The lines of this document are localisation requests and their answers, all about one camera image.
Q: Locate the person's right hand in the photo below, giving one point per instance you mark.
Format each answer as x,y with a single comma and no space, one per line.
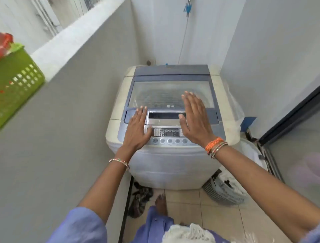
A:
197,122

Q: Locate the person's left hand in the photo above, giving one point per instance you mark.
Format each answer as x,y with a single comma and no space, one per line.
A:
136,135

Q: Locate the white blue washing machine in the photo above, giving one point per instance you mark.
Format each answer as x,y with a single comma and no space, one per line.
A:
165,167

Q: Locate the white round laundry hamper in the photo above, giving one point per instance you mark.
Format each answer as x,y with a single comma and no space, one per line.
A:
230,187

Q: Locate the person's right forearm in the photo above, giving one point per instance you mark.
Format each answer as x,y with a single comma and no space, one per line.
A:
262,187

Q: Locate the person's left forearm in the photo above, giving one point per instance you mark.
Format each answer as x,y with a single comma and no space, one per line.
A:
105,187

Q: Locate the person's bare foot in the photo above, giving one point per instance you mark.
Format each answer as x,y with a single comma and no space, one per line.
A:
161,204

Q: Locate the person's blue tunic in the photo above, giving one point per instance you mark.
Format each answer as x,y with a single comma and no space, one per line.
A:
75,227

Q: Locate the thin multicolour bangle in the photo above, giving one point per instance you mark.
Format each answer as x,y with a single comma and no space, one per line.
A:
120,161

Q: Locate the beaded green red bangle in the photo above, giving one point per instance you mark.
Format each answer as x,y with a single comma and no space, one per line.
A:
220,148

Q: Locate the dark rag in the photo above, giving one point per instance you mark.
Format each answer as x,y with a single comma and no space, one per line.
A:
140,200

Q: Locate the white fringed scarf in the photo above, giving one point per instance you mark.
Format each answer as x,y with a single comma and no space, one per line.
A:
187,235

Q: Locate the metal water tap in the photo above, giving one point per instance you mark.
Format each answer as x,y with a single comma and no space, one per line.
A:
188,7

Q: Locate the pink bucket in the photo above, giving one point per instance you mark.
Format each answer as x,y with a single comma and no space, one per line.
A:
308,170

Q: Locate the green plastic basket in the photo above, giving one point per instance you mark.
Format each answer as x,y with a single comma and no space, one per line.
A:
17,82

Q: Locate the white drain pipes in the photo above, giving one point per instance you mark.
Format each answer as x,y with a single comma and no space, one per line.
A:
47,17

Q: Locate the red packet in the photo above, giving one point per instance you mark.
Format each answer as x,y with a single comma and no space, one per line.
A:
5,43

